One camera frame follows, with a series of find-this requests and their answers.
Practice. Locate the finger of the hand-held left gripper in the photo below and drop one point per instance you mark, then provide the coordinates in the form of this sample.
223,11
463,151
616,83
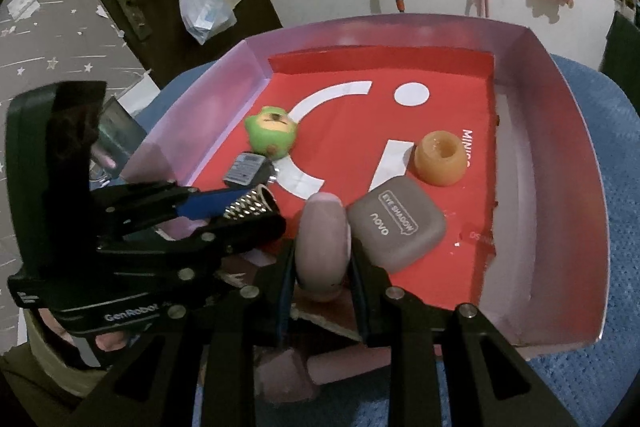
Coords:
210,203
250,232

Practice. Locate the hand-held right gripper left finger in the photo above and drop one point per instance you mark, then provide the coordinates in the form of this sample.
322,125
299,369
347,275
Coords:
281,307

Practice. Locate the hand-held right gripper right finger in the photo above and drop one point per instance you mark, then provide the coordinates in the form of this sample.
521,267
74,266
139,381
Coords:
361,307

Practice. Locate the gold studded cylinder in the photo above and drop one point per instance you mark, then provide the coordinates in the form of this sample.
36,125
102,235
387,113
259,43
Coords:
250,204

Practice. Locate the black bottle with label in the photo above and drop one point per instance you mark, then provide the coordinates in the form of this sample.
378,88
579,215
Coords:
245,169

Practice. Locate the mauve rounded compact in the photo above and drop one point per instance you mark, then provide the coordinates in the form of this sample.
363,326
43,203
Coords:
322,242

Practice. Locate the brown eyeshadow case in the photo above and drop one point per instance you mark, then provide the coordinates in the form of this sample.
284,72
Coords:
395,222

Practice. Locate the green capybara toy figure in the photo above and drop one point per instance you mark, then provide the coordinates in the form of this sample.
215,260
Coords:
272,132

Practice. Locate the pink cardboard box red base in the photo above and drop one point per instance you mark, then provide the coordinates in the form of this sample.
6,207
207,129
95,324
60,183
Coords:
350,122

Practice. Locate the person's left forearm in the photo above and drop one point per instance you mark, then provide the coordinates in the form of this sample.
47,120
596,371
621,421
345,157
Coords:
45,372

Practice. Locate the person's left hand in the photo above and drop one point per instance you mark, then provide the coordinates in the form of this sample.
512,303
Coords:
111,341

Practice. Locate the clear plastic bag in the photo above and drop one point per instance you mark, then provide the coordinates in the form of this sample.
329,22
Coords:
205,9

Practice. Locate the blue fleece table cover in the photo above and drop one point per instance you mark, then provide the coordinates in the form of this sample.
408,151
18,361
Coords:
550,387

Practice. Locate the dark green table cloth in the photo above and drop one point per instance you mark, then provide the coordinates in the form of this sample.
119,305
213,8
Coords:
622,52

